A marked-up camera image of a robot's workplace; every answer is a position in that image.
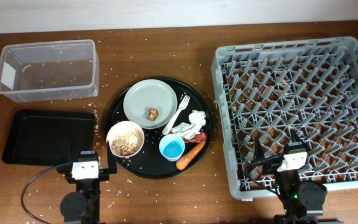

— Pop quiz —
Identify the rice and nuts pile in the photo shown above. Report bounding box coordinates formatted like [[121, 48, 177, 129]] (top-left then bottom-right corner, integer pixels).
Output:
[[111, 131, 144, 156]]

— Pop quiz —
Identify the pink bowl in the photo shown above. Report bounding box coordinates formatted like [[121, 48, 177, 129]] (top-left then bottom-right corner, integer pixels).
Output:
[[106, 121, 145, 157]]

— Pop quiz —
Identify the red snack wrapper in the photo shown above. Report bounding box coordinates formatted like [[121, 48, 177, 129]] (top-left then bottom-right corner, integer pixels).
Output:
[[184, 133, 208, 143]]

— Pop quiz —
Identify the light blue cup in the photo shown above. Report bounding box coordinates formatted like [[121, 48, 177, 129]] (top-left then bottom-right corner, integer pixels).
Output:
[[159, 134, 185, 162]]

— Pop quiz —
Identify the brown food scrap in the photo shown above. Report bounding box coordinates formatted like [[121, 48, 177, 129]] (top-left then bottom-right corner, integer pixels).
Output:
[[147, 108, 159, 121]]

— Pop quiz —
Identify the white napkin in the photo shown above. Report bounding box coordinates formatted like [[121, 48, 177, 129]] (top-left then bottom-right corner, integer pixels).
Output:
[[171, 110, 206, 140]]

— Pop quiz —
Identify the orange carrot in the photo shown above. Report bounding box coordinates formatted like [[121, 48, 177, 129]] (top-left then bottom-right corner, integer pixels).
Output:
[[176, 141, 206, 170]]

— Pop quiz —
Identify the grey plate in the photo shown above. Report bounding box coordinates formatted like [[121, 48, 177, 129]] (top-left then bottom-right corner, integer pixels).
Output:
[[123, 79, 178, 129]]

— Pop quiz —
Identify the white plastic fork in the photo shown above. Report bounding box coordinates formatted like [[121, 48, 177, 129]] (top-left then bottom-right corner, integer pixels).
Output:
[[162, 95, 190, 135]]

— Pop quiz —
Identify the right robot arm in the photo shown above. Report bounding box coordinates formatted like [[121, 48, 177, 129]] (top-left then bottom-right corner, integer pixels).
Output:
[[249, 131, 328, 224]]

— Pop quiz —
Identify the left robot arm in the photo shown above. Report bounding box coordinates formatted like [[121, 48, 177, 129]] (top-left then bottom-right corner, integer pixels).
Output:
[[57, 144, 117, 224]]

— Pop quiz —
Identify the grey dishwasher rack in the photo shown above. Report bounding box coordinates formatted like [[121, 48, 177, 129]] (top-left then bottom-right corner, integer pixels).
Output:
[[211, 37, 358, 201]]

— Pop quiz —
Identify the black rectangular tray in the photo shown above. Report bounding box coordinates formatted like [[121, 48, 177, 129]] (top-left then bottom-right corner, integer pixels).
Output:
[[2, 110, 95, 166]]

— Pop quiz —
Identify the round black tray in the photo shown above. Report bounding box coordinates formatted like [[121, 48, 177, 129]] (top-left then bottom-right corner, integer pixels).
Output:
[[114, 77, 214, 179]]

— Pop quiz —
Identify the clear plastic bin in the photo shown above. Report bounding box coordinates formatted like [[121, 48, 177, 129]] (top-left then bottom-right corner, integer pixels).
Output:
[[0, 39, 99, 103]]

